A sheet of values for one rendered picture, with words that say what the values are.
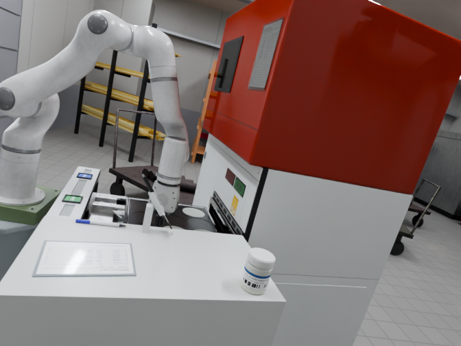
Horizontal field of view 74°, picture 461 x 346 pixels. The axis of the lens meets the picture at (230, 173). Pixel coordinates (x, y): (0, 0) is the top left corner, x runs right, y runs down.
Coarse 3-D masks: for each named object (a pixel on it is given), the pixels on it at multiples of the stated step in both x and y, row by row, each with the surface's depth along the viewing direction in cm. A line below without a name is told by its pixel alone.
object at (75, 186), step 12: (84, 168) 137; (72, 180) 120; (84, 180) 124; (72, 192) 110; (84, 192) 112; (60, 204) 98; (72, 204) 100; (84, 204) 102; (60, 216) 91; (72, 216) 92
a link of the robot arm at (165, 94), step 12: (156, 84) 98; (168, 84) 98; (156, 96) 99; (168, 96) 99; (156, 108) 100; (168, 108) 99; (168, 120) 101; (180, 120) 106; (168, 132) 112; (180, 132) 111
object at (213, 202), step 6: (210, 198) 150; (210, 204) 148; (216, 204) 140; (210, 210) 149; (216, 210) 138; (210, 216) 145; (222, 216) 129; (216, 222) 138; (222, 222) 127; (228, 222) 123; (216, 228) 134; (228, 228) 120; (234, 234) 113
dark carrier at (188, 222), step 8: (136, 200) 132; (144, 200) 134; (136, 208) 125; (144, 208) 127; (184, 208) 137; (200, 208) 142; (128, 216) 115; (136, 216) 117; (152, 216) 121; (168, 216) 125; (176, 216) 127; (184, 216) 128; (192, 216) 130; (208, 216) 135; (152, 224) 114; (168, 224) 117; (176, 224) 119; (184, 224) 121; (192, 224) 123; (200, 224) 125; (208, 224) 127; (216, 232) 121
